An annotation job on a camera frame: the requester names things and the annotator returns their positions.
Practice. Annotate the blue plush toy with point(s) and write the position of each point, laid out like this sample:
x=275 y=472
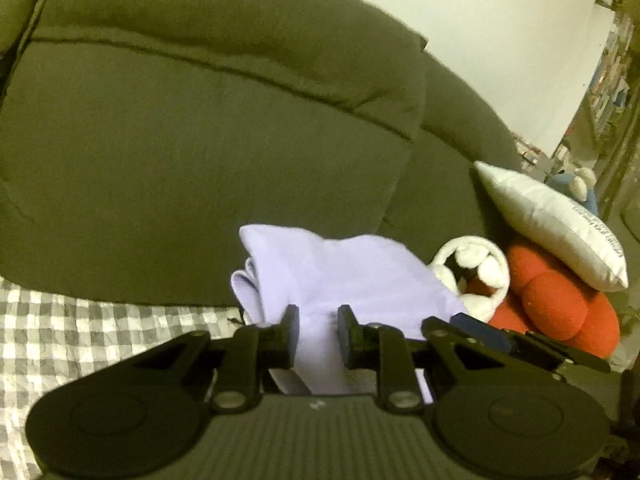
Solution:
x=585 y=185

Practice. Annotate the white pillow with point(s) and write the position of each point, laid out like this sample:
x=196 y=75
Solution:
x=550 y=220

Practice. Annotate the grey white checkered blanket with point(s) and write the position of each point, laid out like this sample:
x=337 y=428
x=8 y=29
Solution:
x=75 y=330

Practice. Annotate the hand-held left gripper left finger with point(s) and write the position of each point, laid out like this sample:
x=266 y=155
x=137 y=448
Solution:
x=292 y=332

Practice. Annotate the white fluffy earmuffs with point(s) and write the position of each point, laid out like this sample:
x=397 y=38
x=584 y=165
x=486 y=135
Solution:
x=492 y=270

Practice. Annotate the lavender pants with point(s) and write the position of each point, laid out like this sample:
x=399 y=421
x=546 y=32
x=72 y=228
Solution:
x=350 y=270

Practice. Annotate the cluttered wall shelf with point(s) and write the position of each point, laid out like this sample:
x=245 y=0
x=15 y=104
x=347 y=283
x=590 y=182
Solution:
x=610 y=85

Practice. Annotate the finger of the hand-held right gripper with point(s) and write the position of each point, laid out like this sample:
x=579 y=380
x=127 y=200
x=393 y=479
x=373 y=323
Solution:
x=485 y=332

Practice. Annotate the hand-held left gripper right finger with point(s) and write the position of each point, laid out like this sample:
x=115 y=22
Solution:
x=345 y=332

